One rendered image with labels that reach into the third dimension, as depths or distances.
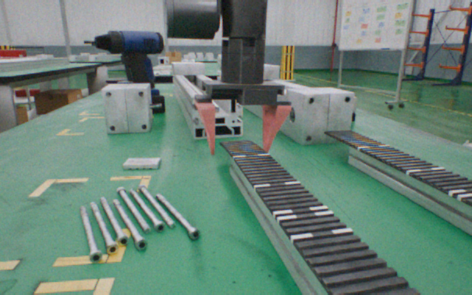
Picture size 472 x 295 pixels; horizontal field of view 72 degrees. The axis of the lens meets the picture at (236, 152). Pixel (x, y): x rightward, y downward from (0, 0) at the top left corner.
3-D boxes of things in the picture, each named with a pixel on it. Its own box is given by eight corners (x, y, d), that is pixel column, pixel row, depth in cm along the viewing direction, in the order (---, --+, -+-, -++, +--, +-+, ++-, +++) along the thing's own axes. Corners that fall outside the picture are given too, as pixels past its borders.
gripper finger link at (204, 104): (194, 147, 49) (193, 83, 46) (241, 147, 50) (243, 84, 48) (199, 162, 42) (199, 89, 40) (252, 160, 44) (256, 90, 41)
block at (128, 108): (161, 131, 71) (158, 87, 68) (106, 133, 69) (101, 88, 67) (163, 122, 81) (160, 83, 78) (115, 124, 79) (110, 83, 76)
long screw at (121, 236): (129, 244, 30) (129, 235, 30) (118, 247, 29) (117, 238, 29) (108, 202, 39) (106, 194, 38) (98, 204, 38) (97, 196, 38)
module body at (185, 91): (242, 136, 67) (243, 94, 65) (193, 139, 65) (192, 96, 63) (196, 91, 142) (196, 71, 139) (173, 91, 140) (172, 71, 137)
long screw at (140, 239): (147, 248, 29) (147, 238, 29) (136, 251, 29) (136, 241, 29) (120, 204, 38) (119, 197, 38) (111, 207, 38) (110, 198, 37)
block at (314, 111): (360, 141, 64) (366, 92, 61) (301, 145, 61) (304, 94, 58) (336, 130, 72) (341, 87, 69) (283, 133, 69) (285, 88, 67)
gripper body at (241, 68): (201, 93, 47) (201, 37, 44) (270, 94, 49) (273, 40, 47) (207, 99, 40) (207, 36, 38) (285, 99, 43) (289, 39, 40)
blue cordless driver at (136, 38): (170, 112, 93) (165, 30, 87) (97, 120, 83) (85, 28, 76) (160, 108, 99) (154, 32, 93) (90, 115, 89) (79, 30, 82)
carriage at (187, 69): (205, 82, 119) (204, 63, 117) (174, 83, 116) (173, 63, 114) (200, 79, 134) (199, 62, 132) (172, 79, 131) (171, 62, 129)
